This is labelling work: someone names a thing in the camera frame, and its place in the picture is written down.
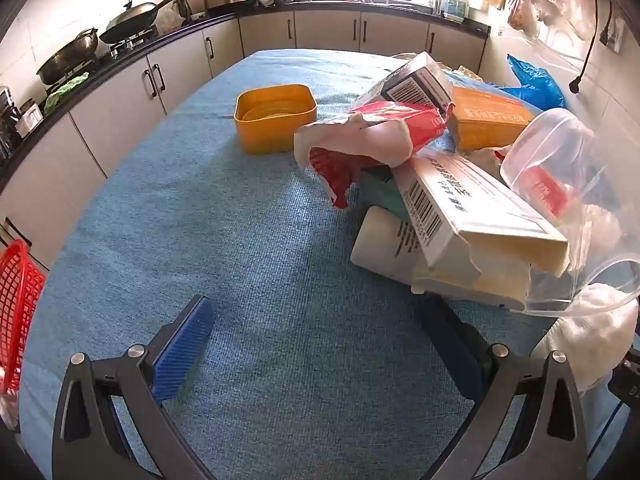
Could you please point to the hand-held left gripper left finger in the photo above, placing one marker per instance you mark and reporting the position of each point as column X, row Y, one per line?
column 182, row 350

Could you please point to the beige base cabinets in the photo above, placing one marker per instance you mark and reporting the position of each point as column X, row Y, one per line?
column 115, row 105

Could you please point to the grey barcode box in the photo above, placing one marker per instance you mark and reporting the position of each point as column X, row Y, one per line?
column 415, row 82

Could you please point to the yellow plastic container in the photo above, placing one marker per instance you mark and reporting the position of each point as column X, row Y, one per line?
column 270, row 135

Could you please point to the white tissue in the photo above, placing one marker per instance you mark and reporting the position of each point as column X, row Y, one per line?
column 590, row 330

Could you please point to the teal tissue packet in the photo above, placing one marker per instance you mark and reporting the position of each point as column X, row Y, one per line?
column 382, row 190

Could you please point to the black kitchen countertop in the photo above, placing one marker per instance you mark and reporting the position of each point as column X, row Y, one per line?
column 200, row 22

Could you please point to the white carton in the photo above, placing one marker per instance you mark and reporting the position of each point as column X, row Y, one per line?
column 480, row 290

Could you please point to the wall socket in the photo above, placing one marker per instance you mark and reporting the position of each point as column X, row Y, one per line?
column 614, row 35

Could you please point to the blue tablecloth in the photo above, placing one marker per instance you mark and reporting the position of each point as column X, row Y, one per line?
column 225, row 235

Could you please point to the long white barcode box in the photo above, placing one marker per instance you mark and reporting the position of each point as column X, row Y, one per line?
column 470, row 210

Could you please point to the clear plastic zip bag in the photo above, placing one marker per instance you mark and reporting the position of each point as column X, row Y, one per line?
column 590, row 260

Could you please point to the gas stove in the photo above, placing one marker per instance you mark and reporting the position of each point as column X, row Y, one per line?
column 132, row 42

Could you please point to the green cloth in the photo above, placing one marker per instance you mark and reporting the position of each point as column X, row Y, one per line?
column 62, row 91

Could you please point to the orange medicine box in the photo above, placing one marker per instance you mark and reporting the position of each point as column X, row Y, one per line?
column 485, row 120

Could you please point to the red and white packaging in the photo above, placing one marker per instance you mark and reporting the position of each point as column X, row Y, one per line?
column 360, row 135

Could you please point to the dark frying pan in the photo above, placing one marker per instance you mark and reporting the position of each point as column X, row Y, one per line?
column 65, row 55

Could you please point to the group of condiment bottles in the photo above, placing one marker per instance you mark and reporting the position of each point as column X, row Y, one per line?
column 20, row 120

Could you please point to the black wok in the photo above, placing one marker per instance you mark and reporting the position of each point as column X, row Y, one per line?
column 130, row 22

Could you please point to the blue plastic bag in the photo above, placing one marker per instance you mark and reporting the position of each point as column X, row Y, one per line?
column 535, row 82

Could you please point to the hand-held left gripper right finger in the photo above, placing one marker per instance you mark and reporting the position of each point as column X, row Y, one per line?
column 450, row 350

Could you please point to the red plastic basket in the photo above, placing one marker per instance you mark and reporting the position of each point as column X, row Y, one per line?
column 20, row 300

